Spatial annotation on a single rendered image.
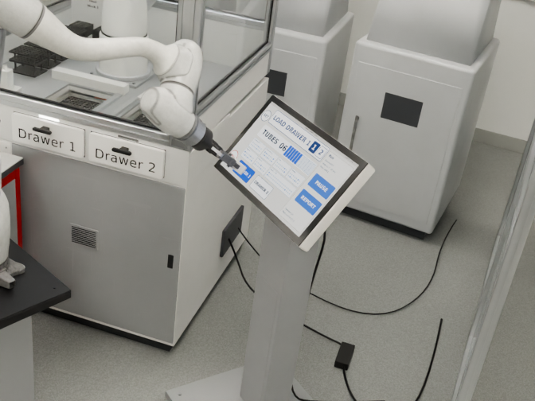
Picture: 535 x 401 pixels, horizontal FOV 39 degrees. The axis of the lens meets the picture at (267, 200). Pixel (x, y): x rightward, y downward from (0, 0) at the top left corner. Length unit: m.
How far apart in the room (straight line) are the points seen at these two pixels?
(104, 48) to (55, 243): 1.24
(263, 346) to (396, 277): 1.34
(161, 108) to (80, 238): 1.04
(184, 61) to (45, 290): 0.76
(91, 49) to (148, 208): 0.93
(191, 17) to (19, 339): 1.12
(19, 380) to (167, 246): 0.76
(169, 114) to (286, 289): 0.74
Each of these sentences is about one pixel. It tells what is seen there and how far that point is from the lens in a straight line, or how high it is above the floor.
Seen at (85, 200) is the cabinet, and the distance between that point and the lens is 2.96.
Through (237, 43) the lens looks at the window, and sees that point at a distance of 2.99.
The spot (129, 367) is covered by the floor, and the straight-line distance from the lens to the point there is 3.15.
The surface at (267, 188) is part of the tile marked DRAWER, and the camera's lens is 2.35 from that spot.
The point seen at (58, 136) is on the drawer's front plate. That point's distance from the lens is 2.87.
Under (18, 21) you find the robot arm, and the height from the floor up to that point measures 1.53.
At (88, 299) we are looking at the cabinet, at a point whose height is 0.17.
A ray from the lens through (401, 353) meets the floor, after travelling 3.43.
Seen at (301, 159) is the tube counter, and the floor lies 1.11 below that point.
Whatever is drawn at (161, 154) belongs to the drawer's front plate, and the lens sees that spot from 2.69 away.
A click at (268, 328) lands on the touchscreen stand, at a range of 2.66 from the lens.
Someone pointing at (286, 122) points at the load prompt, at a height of 1.16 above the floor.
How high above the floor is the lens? 2.12
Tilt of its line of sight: 29 degrees down
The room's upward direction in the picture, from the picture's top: 8 degrees clockwise
